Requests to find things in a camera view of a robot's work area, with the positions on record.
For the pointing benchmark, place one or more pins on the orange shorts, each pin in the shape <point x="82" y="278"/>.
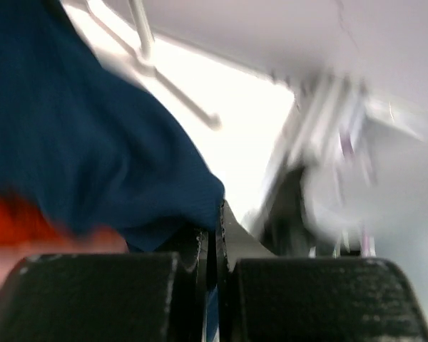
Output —
<point x="23" y="225"/>

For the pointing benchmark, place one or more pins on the navy blue shorts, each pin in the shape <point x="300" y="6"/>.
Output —
<point x="85" y="146"/>

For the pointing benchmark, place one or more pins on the silver clothes rack rail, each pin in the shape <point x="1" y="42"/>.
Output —
<point x="129" y="50"/>

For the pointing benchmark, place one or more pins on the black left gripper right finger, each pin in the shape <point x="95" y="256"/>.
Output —
<point x="263" y="297"/>

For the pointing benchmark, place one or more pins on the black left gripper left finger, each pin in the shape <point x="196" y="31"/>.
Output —
<point x="102" y="297"/>

